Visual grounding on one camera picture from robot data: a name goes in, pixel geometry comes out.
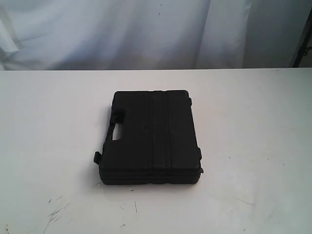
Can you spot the black plastic tool case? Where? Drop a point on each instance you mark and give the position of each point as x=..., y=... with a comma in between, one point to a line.
x=150, y=139

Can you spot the black stand pole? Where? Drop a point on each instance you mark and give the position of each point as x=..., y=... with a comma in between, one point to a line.
x=303, y=47

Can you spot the white backdrop cloth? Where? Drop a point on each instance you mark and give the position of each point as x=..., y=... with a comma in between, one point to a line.
x=149, y=34

